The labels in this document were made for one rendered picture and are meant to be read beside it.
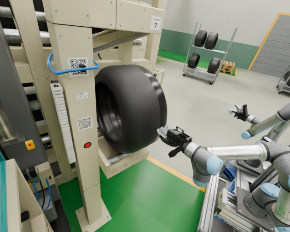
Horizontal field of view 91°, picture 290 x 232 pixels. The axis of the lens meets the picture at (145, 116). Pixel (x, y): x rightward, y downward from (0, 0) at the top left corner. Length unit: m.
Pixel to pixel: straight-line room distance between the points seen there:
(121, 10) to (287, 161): 1.11
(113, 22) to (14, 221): 0.93
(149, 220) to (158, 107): 1.33
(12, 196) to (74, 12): 0.59
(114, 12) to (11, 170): 0.86
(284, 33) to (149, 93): 11.34
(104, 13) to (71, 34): 0.37
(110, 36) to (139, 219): 1.70
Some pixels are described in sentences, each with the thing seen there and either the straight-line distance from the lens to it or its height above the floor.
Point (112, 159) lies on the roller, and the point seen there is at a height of 0.92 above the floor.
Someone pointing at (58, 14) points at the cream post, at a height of 1.68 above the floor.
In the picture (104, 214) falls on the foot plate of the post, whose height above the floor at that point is 0.01.
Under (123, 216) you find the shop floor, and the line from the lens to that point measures 1.83.
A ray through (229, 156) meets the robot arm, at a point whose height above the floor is 1.20.
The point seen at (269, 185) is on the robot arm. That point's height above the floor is 0.94.
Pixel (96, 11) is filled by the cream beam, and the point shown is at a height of 1.71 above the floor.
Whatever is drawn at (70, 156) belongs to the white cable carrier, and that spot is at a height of 1.01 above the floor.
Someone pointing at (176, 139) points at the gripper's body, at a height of 1.25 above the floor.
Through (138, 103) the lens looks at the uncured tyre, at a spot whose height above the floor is 1.36.
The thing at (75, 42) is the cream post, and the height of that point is 1.60.
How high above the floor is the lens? 1.70
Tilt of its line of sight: 33 degrees down
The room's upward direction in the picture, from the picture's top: 10 degrees clockwise
